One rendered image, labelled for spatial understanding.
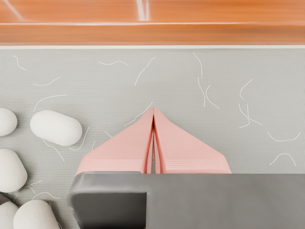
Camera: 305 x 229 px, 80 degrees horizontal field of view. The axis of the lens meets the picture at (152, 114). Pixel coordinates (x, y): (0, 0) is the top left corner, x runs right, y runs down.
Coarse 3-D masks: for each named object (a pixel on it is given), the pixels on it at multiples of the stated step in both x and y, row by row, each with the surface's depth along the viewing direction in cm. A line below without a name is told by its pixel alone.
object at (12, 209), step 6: (6, 204) 12; (12, 204) 12; (0, 210) 11; (6, 210) 11; (12, 210) 12; (0, 216) 11; (6, 216) 11; (12, 216) 11; (0, 222) 11; (6, 222) 11; (12, 222) 11; (0, 228) 11; (6, 228) 11; (12, 228) 11
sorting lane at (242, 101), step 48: (0, 48) 16; (48, 48) 16; (96, 48) 16; (144, 48) 16; (192, 48) 16; (240, 48) 16; (288, 48) 16; (0, 96) 15; (48, 96) 15; (96, 96) 15; (144, 96) 15; (192, 96) 15; (240, 96) 15; (288, 96) 15; (0, 144) 14; (48, 144) 14; (96, 144) 14; (240, 144) 14; (288, 144) 14; (0, 192) 13; (48, 192) 13
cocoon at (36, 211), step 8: (32, 200) 12; (40, 200) 12; (24, 208) 11; (32, 208) 11; (40, 208) 11; (48, 208) 12; (16, 216) 11; (24, 216) 11; (32, 216) 11; (40, 216) 11; (48, 216) 11; (16, 224) 11; (24, 224) 11; (32, 224) 11; (40, 224) 11; (48, 224) 11; (56, 224) 12
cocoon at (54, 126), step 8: (40, 112) 13; (48, 112) 13; (56, 112) 13; (32, 120) 12; (40, 120) 12; (48, 120) 12; (56, 120) 12; (64, 120) 12; (72, 120) 13; (32, 128) 12; (40, 128) 12; (48, 128) 12; (56, 128) 12; (64, 128) 12; (72, 128) 12; (80, 128) 13; (40, 136) 12; (48, 136) 12; (56, 136) 12; (64, 136) 12; (72, 136) 12; (80, 136) 13; (64, 144) 12
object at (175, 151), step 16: (160, 112) 11; (160, 128) 8; (176, 128) 8; (160, 144) 7; (176, 144) 6; (192, 144) 6; (160, 160) 7; (176, 160) 5; (192, 160) 5; (208, 160) 5; (224, 160) 6
